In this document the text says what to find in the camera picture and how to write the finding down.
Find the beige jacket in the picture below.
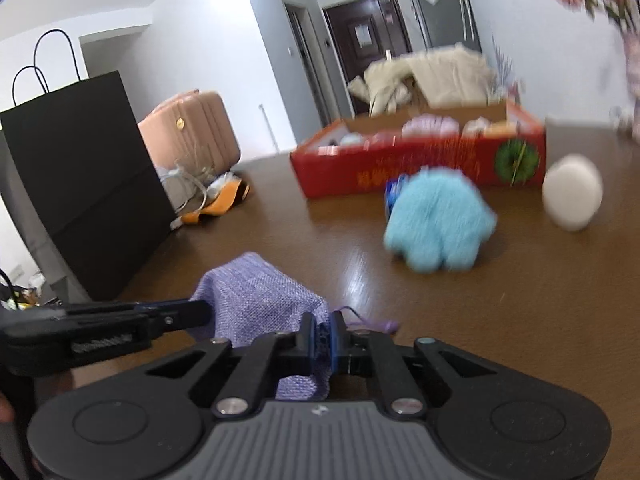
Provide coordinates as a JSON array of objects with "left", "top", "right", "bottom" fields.
[{"left": 347, "top": 45, "right": 501, "bottom": 116}]

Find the grey door frame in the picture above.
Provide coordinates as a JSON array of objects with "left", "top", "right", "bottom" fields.
[{"left": 282, "top": 0, "right": 331, "bottom": 128}]

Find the blue white packet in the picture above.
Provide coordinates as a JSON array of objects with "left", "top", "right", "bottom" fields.
[{"left": 384, "top": 175, "right": 413, "bottom": 218}]

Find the pink speckled vase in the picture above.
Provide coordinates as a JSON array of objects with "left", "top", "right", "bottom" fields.
[{"left": 620, "top": 30, "right": 640, "bottom": 141}]

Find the grey refrigerator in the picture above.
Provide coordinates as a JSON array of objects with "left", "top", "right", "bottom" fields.
[{"left": 406, "top": 0, "right": 483, "bottom": 56}]

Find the white round plush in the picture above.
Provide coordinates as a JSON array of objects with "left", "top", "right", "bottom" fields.
[{"left": 542, "top": 154, "right": 604, "bottom": 232}]

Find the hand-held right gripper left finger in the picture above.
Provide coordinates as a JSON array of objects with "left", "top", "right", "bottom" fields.
[{"left": 145, "top": 312, "right": 321, "bottom": 418}]

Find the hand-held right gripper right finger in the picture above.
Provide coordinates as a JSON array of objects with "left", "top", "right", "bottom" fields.
[{"left": 327, "top": 310, "right": 498, "bottom": 418}]

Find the orange cloth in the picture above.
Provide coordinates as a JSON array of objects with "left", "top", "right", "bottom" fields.
[{"left": 180, "top": 180, "right": 251, "bottom": 225}]

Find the pink suitcase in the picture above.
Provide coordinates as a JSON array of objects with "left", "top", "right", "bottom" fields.
[{"left": 137, "top": 90, "right": 241, "bottom": 173}]

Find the dark brown entrance door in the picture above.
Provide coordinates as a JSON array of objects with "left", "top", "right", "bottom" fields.
[{"left": 322, "top": 0, "right": 413, "bottom": 113}]

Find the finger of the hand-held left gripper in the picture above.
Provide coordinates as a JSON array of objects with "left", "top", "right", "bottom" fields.
[{"left": 62, "top": 299, "right": 213, "bottom": 337}]

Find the white mop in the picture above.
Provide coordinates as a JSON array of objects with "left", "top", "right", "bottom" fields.
[{"left": 257, "top": 104, "right": 281, "bottom": 153}]

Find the black paper bag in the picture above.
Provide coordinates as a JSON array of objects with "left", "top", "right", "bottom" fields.
[{"left": 0, "top": 29, "right": 177, "bottom": 301}]

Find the light blue plush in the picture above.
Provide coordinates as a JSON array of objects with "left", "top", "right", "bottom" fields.
[{"left": 382, "top": 167, "right": 498, "bottom": 275}]

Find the red cardboard box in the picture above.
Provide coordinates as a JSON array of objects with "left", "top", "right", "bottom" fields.
[{"left": 290, "top": 100, "right": 547, "bottom": 200}]

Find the white cloth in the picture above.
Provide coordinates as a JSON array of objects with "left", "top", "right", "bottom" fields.
[{"left": 462, "top": 117, "right": 493, "bottom": 137}]

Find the purple woven pouch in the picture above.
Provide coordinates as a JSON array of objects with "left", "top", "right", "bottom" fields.
[{"left": 190, "top": 252, "right": 401, "bottom": 402}]

